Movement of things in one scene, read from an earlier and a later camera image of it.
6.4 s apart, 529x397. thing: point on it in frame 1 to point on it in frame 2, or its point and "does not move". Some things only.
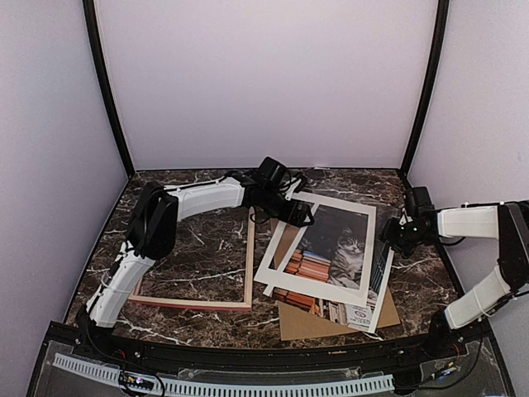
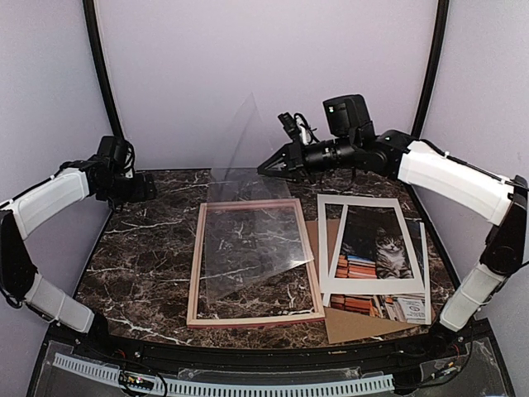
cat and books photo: (333, 252) to (372, 246)
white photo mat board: (269, 276) to (361, 285)
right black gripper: (388, 233) to (297, 158)
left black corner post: (103, 76) does not move
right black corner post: (436, 64) does not move
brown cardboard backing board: (297, 323) to (344, 325)
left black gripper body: (285, 214) to (124, 191)
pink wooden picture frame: (196, 303) to (193, 321)
